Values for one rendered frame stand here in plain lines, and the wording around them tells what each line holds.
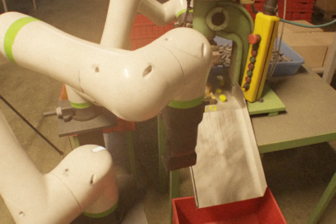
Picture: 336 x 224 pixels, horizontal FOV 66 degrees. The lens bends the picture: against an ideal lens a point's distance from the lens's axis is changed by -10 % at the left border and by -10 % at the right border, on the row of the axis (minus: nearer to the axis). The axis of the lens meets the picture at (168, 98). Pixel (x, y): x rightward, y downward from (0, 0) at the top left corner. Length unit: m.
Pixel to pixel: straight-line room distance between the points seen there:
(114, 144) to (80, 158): 1.76
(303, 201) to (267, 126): 1.15
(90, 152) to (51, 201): 0.16
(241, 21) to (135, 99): 0.80
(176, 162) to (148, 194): 1.45
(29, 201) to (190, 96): 0.41
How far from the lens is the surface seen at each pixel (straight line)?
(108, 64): 0.43
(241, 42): 1.14
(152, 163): 2.30
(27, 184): 0.67
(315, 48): 2.66
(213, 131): 1.11
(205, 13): 1.04
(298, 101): 1.42
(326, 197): 1.76
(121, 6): 1.01
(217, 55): 1.07
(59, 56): 0.52
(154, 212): 2.01
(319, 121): 1.33
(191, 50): 0.48
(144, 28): 3.64
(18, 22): 0.68
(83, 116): 1.25
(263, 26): 1.11
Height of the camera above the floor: 1.68
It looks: 34 degrees down
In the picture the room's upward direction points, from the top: straight up
